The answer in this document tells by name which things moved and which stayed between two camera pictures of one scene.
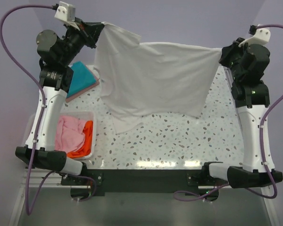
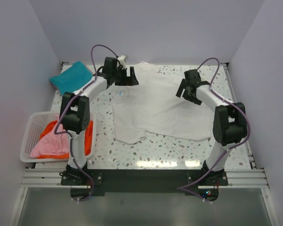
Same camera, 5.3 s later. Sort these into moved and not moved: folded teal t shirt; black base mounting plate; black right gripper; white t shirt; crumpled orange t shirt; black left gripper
Moved: black right gripper; white t shirt; black left gripper
Not moved: crumpled orange t shirt; black base mounting plate; folded teal t shirt
